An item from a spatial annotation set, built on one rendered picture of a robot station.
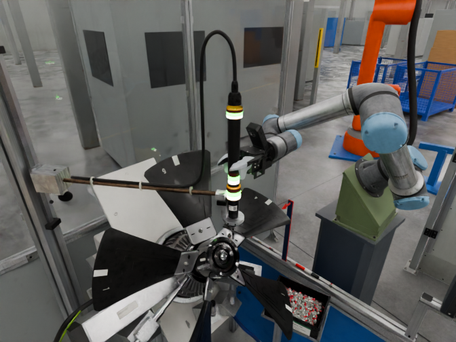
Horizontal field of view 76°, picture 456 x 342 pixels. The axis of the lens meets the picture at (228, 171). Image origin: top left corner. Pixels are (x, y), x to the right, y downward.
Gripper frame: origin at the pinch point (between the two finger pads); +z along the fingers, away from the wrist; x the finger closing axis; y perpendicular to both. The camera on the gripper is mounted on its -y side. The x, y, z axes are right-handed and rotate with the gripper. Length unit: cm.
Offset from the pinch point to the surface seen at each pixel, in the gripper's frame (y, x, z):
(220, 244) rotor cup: 25.0, -2.7, 5.1
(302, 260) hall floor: 149, 32, -127
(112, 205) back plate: 21.9, 36.1, 20.2
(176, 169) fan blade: 7.2, 18.8, 4.3
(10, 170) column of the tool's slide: 8, 57, 42
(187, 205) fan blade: 16.9, 11.6, 6.0
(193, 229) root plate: 24.1, 7.8, 7.0
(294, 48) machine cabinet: 9, 241, -407
